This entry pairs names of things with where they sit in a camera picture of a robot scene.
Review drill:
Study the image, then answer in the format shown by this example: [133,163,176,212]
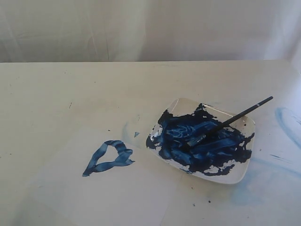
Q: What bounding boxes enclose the black paintbrush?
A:
[183,96,273,151]

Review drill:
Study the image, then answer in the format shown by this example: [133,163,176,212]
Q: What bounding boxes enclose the white paper sheet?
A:
[10,128,181,226]

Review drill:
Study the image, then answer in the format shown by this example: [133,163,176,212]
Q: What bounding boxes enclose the white plate with blue paint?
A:
[146,98,255,184]

